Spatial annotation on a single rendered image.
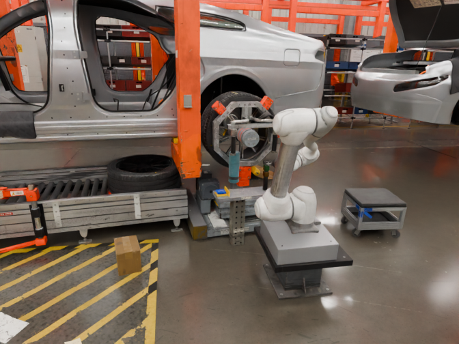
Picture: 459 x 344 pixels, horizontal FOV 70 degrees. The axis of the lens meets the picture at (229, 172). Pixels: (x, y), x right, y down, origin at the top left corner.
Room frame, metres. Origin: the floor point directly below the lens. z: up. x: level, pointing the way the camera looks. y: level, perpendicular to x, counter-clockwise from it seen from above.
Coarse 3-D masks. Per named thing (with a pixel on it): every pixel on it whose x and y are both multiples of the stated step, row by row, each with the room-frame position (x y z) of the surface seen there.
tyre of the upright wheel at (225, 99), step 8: (224, 96) 2.77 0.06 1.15; (232, 96) 2.71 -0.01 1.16; (240, 96) 2.73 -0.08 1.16; (248, 96) 2.75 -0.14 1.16; (256, 96) 2.77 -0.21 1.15; (208, 104) 2.85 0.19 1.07; (224, 104) 2.69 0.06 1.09; (208, 112) 2.71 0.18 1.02; (216, 112) 2.67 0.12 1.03; (272, 112) 2.81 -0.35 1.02; (208, 120) 2.65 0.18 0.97; (208, 128) 2.65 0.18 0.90; (208, 136) 2.65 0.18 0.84; (208, 144) 2.65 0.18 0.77; (208, 152) 2.71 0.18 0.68; (216, 152) 2.67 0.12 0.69; (216, 160) 2.69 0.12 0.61; (224, 160) 2.69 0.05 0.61
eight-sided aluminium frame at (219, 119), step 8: (232, 104) 2.62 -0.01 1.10; (240, 104) 2.64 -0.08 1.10; (248, 104) 2.66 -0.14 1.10; (256, 104) 2.68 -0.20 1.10; (224, 112) 2.60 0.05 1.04; (264, 112) 2.71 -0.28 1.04; (216, 120) 2.58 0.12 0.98; (216, 128) 2.62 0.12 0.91; (216, 136) 2.58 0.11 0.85; (272, 136) 2.72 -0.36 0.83; (216, 144) 2.61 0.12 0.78; (264, 152) 2.71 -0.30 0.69; (240, 160) 2.69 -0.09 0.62; (248, 160) 2.71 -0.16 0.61; (256, 160) 2.68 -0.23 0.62
